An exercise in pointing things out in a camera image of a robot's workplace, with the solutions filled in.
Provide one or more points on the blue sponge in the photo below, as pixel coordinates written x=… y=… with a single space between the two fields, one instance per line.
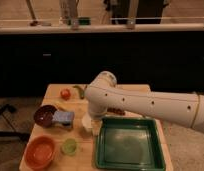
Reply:
x=63 y=117

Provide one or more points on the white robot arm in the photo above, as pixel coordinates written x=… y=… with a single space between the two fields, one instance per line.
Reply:
x=183 y=109

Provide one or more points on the dark maroon bowl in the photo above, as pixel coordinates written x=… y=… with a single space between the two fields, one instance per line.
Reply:
x=44 y=115

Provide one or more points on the orange-red bowl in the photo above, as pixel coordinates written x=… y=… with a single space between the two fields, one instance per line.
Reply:
x=40 y=153

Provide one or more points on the green chili pepper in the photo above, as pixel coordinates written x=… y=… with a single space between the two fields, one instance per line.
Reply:
x=80 y=91

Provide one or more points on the bunch of red grapes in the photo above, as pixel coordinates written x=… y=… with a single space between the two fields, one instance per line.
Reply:
x=116 y=111

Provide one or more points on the red tomato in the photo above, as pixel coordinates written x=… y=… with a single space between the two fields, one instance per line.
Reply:
x=65 y=94

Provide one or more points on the white cup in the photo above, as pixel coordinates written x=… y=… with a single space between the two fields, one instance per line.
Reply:
x=86 y=122

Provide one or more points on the small dark metal cup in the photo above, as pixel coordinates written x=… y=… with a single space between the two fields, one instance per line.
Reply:
x=67 y=126

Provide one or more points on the green plastic tray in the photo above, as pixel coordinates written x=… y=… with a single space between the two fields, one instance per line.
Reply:
x=129 y=144

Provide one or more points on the green box on counter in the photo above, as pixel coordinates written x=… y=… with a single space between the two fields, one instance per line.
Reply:
x=84 y=21

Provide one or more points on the small green cup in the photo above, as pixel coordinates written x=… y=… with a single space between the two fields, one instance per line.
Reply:
x=69 y=146

